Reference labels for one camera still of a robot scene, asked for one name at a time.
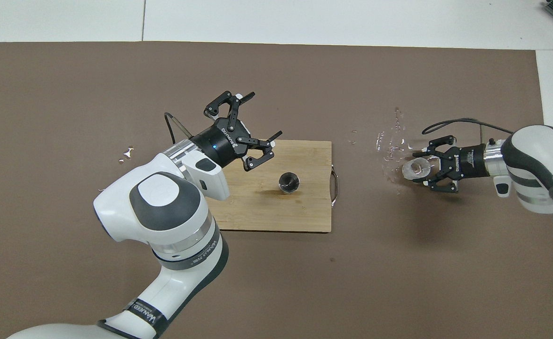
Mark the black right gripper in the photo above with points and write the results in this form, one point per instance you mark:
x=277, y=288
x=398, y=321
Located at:
x=464, y=162

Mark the brown table mat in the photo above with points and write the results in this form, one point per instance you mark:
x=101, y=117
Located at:
x=69, y=94

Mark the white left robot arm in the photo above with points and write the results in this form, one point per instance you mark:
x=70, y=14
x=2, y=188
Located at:
x=163, y=212

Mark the metal jigger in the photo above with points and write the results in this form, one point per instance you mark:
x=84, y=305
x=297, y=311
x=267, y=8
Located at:
x=289, y=182

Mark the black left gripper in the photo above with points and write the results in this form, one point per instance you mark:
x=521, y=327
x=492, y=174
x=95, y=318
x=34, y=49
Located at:
x=220, y=141

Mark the clear glass cup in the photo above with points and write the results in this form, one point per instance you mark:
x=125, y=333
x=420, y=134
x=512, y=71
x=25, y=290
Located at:
x=415, y=169

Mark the wooden cutting board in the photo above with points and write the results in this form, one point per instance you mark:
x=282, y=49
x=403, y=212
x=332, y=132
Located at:
x=304, y=212

